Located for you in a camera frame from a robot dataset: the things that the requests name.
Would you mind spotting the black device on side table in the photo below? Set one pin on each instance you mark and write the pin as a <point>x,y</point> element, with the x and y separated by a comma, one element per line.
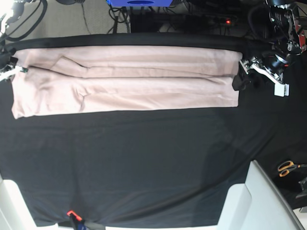
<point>303,185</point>

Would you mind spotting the blue plastic box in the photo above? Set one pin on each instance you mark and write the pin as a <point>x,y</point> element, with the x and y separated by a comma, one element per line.
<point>139,3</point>

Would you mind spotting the white chair left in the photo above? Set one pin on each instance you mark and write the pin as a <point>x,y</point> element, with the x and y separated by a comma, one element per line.
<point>14,213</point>

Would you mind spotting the orange blue bottom clamp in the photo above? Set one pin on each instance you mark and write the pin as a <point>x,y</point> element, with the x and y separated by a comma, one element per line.
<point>79,223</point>

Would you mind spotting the orange handled scissors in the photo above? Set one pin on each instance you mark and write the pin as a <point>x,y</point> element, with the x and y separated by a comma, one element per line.
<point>288,166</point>

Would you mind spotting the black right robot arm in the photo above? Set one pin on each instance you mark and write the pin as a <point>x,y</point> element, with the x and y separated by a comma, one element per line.
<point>10,12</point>

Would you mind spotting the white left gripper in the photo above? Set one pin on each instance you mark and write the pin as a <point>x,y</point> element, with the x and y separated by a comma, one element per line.
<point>270,64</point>

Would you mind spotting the pink T-shirt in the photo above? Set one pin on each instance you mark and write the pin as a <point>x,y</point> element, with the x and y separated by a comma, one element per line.
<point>75,80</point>

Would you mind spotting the white chair right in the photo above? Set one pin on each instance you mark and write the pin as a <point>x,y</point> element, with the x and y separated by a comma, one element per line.
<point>257,204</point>

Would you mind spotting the white chair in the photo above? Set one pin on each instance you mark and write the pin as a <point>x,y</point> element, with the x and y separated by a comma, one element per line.
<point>257,204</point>
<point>14,213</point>

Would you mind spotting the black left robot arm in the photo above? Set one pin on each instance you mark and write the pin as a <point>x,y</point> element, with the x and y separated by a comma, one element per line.
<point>289,40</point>

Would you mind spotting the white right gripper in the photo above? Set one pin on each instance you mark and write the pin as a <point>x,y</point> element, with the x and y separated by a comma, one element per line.
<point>11,68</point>

